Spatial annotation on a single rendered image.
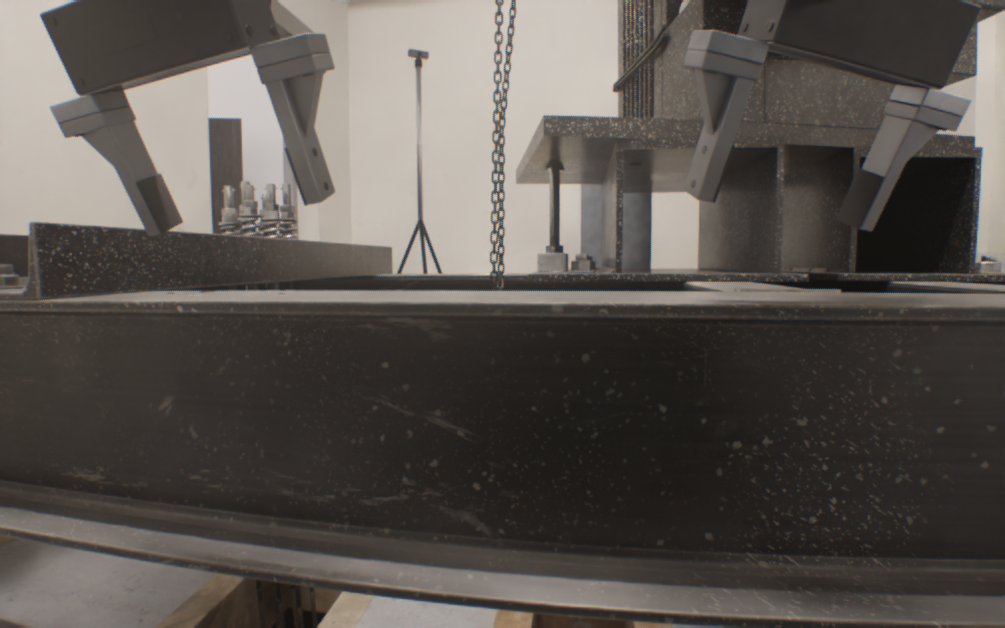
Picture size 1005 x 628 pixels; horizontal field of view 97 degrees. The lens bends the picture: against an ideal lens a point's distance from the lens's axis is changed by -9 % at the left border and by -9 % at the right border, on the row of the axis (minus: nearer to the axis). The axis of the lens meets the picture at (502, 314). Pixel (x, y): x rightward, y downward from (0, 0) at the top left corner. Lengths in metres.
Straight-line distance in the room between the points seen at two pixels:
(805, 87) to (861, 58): 0.54
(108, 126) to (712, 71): 0.40
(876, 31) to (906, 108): 0.07
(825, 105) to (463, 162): 2.62
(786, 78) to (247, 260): 0.87
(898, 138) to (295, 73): 0.41
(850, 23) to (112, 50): 0.45
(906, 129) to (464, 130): 3.04
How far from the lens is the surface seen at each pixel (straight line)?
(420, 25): 3.66
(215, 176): 7.93
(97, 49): 0.41
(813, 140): 0.91
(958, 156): 1.03
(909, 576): 0.57
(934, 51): 0.42
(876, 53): 0.39
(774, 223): 0.81
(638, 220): 1.38
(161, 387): 0.61
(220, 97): 9.68
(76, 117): 0.45
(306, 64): 0.34
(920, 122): 0.44
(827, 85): 0.94
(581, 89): 3.33
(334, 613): 1.15
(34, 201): 1.89
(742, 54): 0.35
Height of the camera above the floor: 0.69
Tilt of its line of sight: 6 degrees down
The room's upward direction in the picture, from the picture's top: straight up
